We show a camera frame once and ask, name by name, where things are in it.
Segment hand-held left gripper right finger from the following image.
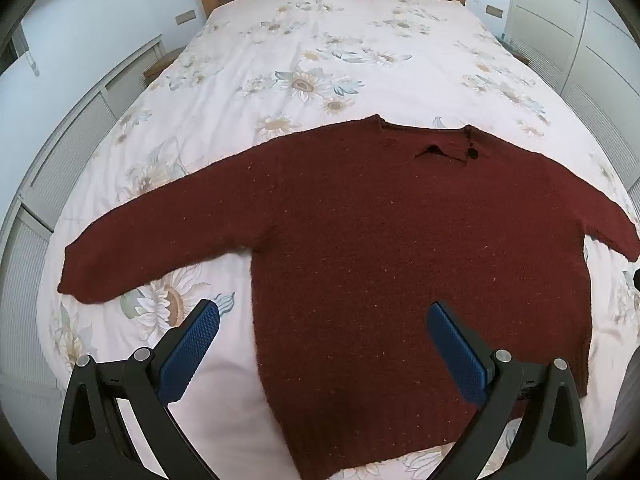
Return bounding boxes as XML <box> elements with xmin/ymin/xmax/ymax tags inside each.
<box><xmin>425</xmin><ymin>301</ymin><xmax>587</xmax><ymax>480</ymax></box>

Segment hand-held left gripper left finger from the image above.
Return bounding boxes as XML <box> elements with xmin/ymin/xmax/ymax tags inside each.
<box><xmin>56</xmin><ymin>299</ymin><xmax>221</xmax><ymax>480</ymax></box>

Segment dark red knitted sweater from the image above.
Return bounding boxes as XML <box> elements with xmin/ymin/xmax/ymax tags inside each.
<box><xmin>57</xmin><ymin>114</ymin><xmax>640</xmax><ymax>479</ymax></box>

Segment person's grey trouser leg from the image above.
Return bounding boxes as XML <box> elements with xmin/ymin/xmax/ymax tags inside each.
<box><xmin>589</xmin><ymin>357</ymin><xmax>640</xmax><ymax>476</ymax></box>

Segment white louvered cabinet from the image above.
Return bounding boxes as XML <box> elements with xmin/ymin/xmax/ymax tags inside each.
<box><xmin>0</xmin><ymin>35</ymin><xmax>167</xmax><ymax>413</ymax></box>

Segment wooden nightstand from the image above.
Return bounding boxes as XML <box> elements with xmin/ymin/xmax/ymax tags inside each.
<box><xmin>143</xmin><ymin>46</ymin><xmax>187</xmax><ymax>80</ymax></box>
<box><xmin>500</xmin><ymin>35</ymin><xmax>530</xmax><ymax>67</ymax></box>

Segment white wardrobe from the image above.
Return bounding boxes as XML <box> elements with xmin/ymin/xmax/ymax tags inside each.
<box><xmin>502</xmin><ymin>0</ymin><xmax>640</xmax><ymax>192</ymax></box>

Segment bed with floral white duvet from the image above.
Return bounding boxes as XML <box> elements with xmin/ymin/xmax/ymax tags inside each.
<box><xmin>35</xmin><ymin>0</ymin><xmax>640</xmax><ymax>480</ymax></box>

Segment window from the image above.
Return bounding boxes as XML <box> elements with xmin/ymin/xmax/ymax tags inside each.
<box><xmin>0</xmin><ymin>22</ymin><xmax>30</xmax><ymax>73</ymax></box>

